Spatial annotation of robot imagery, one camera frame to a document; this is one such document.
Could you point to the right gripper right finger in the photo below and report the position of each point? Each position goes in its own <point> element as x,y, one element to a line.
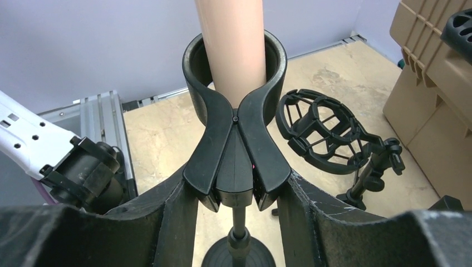
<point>319,230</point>

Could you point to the pink microphone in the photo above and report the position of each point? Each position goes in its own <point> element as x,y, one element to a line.
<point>233,33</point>

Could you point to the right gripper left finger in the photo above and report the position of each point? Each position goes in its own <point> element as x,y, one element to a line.
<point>156,228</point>

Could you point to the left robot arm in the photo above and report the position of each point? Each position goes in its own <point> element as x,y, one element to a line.
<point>79,172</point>

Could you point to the black tripod shock-mount stand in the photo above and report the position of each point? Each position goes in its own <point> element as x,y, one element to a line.
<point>327,135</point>

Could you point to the black round-base stand with clip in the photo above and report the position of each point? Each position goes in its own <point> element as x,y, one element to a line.
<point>236,162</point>

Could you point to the tan hard plastic case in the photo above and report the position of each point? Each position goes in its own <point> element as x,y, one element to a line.
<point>429,107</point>

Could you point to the green screwdriver handle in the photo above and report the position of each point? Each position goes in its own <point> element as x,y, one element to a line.
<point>401,64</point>

